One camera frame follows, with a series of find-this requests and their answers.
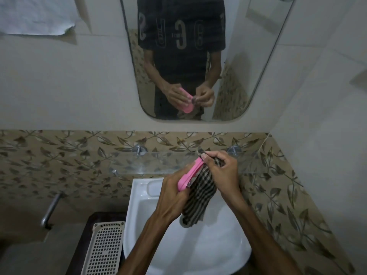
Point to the person's left hand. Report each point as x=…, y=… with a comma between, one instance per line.
x=172, y=200

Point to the person's right hand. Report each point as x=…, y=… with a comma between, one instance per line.
x=226, y=177

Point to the checkered cleaning cloth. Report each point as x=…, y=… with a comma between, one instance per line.
x=199, y=197

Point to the pink plastic soap dish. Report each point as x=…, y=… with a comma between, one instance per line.
x=189, y=174

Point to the person's right forearm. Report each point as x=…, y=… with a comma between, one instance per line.
x=261, y=243

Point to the person's left forearm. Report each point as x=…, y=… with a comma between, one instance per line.
x=146, y=249

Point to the clear glass shelf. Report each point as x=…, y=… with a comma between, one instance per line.
x=137, y=166

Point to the small chrome shelf peg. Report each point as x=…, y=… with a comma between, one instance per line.
x=115, y=172

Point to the white ceramic sink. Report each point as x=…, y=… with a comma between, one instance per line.
x=218, y=249

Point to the white perforated plastic basket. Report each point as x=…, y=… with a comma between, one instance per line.
x=104, y=252

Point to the dark brown stool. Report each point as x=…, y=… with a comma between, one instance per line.
x=81, y=243

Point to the round chrome shelf bracket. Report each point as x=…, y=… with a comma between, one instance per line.
x=234, y=150
x=140, y=150

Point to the chrome wall tap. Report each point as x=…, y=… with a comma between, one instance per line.
x=50, y=210

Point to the rounded wall mirror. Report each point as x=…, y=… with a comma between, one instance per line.
x=255, y=37

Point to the torn white wall paper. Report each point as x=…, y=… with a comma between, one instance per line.
x=34, y=14

